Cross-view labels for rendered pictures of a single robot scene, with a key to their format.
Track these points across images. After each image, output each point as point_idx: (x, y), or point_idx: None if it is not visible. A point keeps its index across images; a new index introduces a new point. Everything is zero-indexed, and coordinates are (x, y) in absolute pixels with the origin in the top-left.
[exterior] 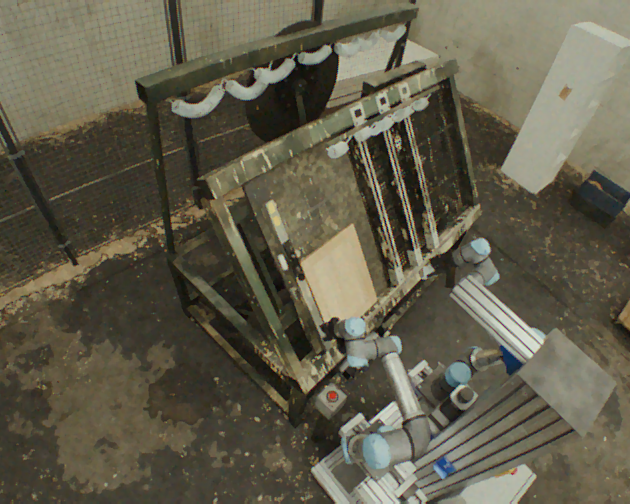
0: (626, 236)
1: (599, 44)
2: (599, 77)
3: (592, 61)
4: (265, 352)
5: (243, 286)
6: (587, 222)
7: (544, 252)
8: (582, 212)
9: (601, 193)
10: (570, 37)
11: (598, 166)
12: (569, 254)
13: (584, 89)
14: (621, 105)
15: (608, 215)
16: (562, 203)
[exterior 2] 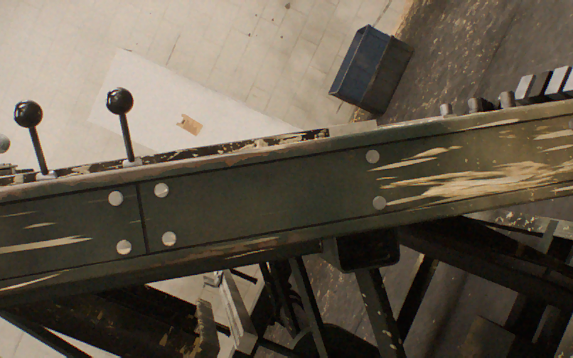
0: (424, 18)
1: (115, 77)
2: (163, 74)
3: (140, 86)
4: None
5: (79, 267)
6: (407, 74)
7: (445, 94)
8: (394, 89)
9: (355, 64)
10: (106, 121)
11: (336, 104)
12: (447, 62)
13: (183, 95)
14: (238, 82)
15: (390, 47)
16: (383, 122)
